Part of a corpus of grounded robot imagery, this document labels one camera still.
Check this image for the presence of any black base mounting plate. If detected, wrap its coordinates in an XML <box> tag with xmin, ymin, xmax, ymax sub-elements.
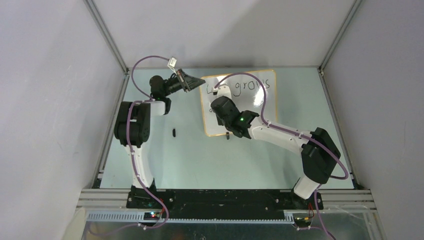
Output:
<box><xmin>126</xmin><ymin>187</ymin><xmax>324</xmax><ymax>221</ymax></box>

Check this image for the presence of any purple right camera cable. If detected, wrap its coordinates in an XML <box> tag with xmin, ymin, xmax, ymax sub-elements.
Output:
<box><xmin>213</xmin><ymin>72</ymin><xmax>350</xmax><ymax>240</ymax></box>

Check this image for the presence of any yellow framed whiteboard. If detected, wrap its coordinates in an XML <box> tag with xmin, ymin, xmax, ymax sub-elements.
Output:
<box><xmin>199</xmin><ymin>69</ymin><xmax>278</xmax><ymax>137</ymax></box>

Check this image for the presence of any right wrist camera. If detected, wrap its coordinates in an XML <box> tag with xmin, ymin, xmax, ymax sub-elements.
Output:
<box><xmin>211</xmin><ymin>84</ymin><xmax>232</xmax><ymax>102</ymax></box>

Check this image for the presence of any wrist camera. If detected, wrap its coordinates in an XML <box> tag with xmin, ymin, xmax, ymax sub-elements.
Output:
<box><xmin>167</xmin><ymin>56</ymin><xmax>177</xmax><ymax>69</ymax></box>
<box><xmin>211</xmin><ymin>84</ymin><xmax>232</xmax><ymax>102</ymax></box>

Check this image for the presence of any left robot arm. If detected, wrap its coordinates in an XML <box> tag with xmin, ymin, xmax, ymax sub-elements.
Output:
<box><xmin>113</xmin><ymin>69</ymin><xmax>205</xmax><ymax>208</ymax></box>

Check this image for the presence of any aluminium frame rail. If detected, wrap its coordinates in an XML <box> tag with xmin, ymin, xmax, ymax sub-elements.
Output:
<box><xmin>84</xmin><ymin>0</ymin><xmax>129</xmax><ymax>189</ymax></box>

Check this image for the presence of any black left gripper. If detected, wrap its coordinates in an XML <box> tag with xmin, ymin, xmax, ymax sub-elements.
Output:
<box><xmin>163</xmin><ymin>69</ymin><xmax>206</xmax><ymax>97</ymax></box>

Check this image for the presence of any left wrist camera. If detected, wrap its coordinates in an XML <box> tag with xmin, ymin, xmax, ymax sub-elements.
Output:
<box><xmin>167</xmin><ymin>56</ymin><xmax>177</xmax><ymax>69</ymax></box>

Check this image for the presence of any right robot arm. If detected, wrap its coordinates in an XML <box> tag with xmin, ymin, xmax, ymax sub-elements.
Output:
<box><xmin>210</xmin><ymin>96</ymin><xmax>341</xmax><ymax>209</ymax></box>

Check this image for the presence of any purple camera cable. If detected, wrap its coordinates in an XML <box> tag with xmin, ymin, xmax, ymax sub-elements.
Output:
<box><xmin>88</xmin><ymin>54</ymin><xmax>170</xmax><ymax>231</ymax></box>
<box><xmin>213</xmin><ymin>72</ymin><xmax>350</xmax><ymax>240</ymax></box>

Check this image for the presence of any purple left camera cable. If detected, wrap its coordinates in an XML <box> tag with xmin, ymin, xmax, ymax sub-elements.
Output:
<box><xmin>88</xmin><ymin>54</ymin><xmax>170</xmax><ymax>231</ymax></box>

